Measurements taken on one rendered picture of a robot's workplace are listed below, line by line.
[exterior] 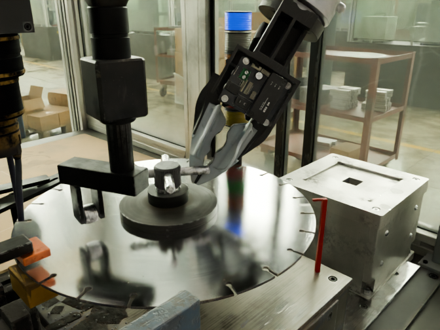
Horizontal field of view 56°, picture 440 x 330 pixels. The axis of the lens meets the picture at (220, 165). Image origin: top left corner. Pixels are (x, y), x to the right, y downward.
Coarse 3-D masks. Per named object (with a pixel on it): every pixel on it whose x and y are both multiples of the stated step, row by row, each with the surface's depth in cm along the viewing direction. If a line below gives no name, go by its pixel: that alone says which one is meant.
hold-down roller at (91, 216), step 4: (88, 204) 41; (92, 204) 41; (84, 208) 41; (88, 208) 41; (92, 208) 41; (84, 212) 40; (88, 212) 40; (92, 212) 41; (96, 212) 41; (84, 216) 41; (88, 216) 40; (92, 216) 41; (96, 216) 41; (88, 220) 41; (92, 220) 41; (96, 220) 41
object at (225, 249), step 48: (48, 192) 51; (240, 192) 51; (288, 192) 51; (48, 240) 41; (96, 240) 41; (144, 240) 41; (192, 240) 41; (240, 240) 41; (288, 240) 41; (48, 288) 34; (96, 288) 34; (144, 288) 34; (192, 288) 34; (240, 288) 34
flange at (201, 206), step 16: (144, 192) 49; (176, 192) 45; (192, 192) 49; (208, 192) 49; (128, 208) 45; (144, 208) 45; (160, 208) 45; (176, 208) 45; (192, 208) 45; (208, 208) 45; (128, 224) 43; (144, 224) 42; (160, 224) 42; (176, 224) 42; (192, 224) 43
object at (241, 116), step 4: (224, 108) 72; (228, 112) 71; (232, 112) 71; (236, 112) 71; (240, 112) 71; (228, 116) 72; (232, 116) 71; (236, 116) 71; (240, 116) 71; (244, 116) 71; (228, 120) 72; (232, 120) 71; (236, 120) 71; (240, 120) 71; (244, 120) 72; (228, 124) 72
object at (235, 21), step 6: (228, 12) 65; (234, 12) 65; (240, 12) 65; (246, 12) 65; (228, 18) 66; (234, 18) 65; (240, 18) 65; (246, 18) 66; (228, 24) 66; (234, 24) 66; (240, 24) 66; (246, 24) 66; (228, 30) 66; (234, 30) 66; (240, 30) 66; (246, 30) 66
